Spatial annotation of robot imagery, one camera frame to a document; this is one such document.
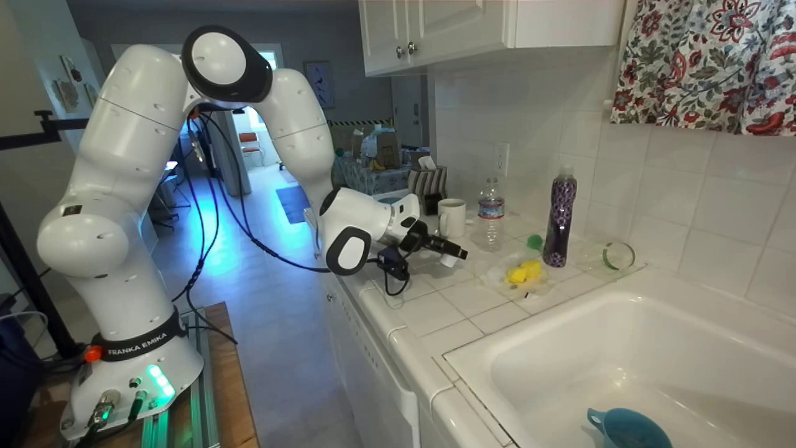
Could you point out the black measuring cup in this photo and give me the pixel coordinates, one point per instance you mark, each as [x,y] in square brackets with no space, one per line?
[431,205]

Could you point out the white upper cabinet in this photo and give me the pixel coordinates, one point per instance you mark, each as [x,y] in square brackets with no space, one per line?
[462,27]

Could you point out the floral curtain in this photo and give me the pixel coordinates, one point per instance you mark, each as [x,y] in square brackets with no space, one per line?
[704,63]

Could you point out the framed wall picture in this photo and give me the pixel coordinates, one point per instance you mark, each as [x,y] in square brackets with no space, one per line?
[322,84]

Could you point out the yellow sponge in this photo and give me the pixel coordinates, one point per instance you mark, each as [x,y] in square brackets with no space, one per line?
[522,276]

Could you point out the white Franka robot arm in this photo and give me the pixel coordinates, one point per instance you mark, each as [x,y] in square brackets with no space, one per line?
[107,249]

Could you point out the small green object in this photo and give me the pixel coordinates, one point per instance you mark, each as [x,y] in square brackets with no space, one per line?
[536,243]

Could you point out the clear plastic water bottle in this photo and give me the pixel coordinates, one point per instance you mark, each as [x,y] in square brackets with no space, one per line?
[491,217]

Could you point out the clear glass with green rim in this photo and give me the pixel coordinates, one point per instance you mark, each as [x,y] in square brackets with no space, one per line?
[607,254]

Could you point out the blue bowl in sink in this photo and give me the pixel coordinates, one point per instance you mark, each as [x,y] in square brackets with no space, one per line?
[624,430]

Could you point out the striped kitchen towel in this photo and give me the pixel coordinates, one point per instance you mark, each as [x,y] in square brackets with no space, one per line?
[429,177]

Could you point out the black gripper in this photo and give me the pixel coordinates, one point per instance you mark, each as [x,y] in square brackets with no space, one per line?
[421,238]

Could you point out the black camera boom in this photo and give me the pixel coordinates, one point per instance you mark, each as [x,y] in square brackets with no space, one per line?
[39,130]

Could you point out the white kitchen sink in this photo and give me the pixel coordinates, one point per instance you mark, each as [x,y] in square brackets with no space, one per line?
[646,364]

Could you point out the purple dish soap bottle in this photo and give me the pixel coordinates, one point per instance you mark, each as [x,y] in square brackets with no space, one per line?
[559,220]

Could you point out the small white cup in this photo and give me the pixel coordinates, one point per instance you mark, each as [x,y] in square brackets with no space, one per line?
[451,261]

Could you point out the silver cabinet knob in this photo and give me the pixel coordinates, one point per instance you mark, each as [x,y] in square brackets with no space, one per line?
[411,49]
[400,52]

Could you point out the white dishwasher front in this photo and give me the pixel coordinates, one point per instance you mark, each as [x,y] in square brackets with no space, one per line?
[363,374]

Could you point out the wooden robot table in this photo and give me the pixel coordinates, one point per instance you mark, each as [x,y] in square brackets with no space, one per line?
[232,390]

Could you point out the white floral mug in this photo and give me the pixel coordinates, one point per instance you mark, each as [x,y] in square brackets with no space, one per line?
[452,217]

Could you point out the cluttered dish rack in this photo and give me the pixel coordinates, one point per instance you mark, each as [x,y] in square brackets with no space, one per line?
[373,165]

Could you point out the blue floor mat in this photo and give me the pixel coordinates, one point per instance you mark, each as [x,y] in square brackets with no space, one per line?
[291,202]

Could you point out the clear plastic dish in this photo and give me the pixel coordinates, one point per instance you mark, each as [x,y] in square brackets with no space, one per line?
[495,276]

